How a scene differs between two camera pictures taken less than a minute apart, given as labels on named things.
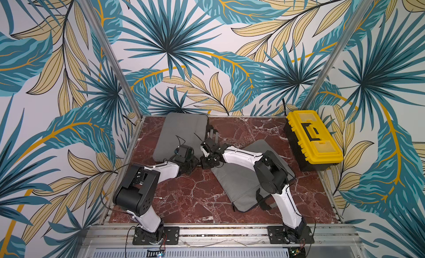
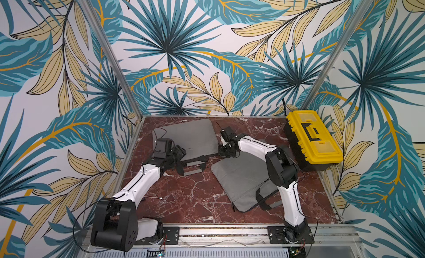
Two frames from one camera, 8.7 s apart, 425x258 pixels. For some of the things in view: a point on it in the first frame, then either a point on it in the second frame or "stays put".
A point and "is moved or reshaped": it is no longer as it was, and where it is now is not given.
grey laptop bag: (182, 128) is moved or reshaped
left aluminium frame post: (108, 51) stays put
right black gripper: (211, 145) to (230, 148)
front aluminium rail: (221, 237) stays put
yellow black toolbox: (312, 145) stays put
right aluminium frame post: (338, 51) stays put
